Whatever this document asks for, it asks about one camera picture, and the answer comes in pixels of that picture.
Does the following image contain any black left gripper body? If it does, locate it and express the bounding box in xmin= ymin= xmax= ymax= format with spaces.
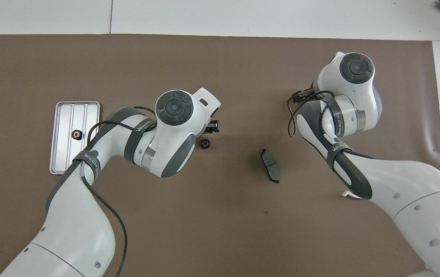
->
xmin=203 ymin=120 xmax=220 ymax=135

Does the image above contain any silver metal tray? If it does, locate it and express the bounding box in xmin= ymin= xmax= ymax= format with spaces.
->
xmin=49 ymin=101 xmax=100 ymax=175

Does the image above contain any long dark grey brake pad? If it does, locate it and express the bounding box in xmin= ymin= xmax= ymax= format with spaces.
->
xmin=260 ymin=149 xmax=281 ymax=184

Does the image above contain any brown paper table mat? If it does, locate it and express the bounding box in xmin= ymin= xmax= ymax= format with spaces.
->
xmin=0 ymin=34 xmax=440 ymax=277

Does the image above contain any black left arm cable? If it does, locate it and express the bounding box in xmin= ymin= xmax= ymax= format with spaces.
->
xmin=79 ymin=106 xmax=157 ymax=277

